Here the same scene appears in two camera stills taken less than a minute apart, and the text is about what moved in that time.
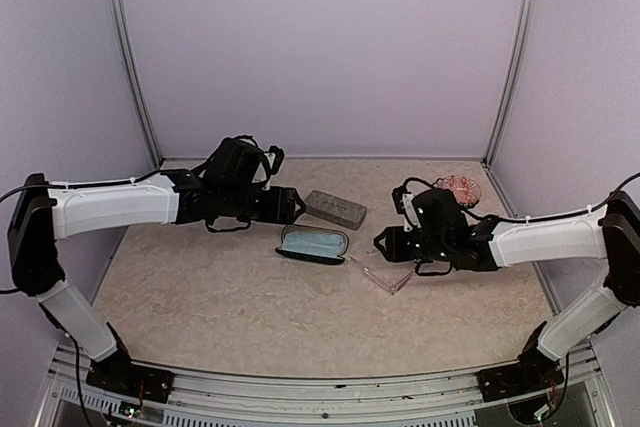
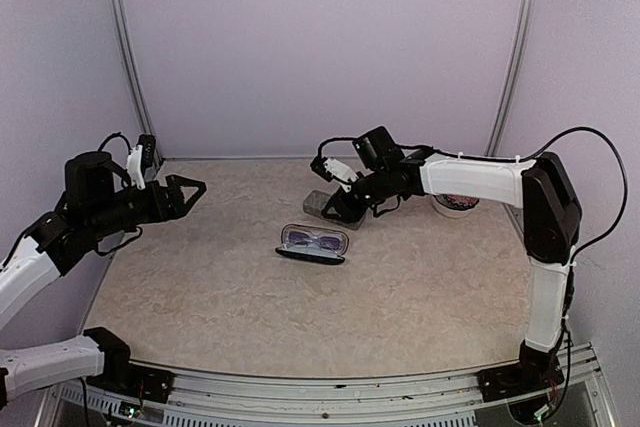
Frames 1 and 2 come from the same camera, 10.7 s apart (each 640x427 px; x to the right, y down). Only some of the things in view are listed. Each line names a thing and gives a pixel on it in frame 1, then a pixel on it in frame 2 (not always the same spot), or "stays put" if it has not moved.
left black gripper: x=282 y=209 → x=172 y=207
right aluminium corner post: x=517 y=52 stays put
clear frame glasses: x=391 y=289 → x=299 y=238
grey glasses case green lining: x=335 y=209 stays put
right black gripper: x=395 y=250 → x=349 y=211
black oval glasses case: x=314 y=244 stays put
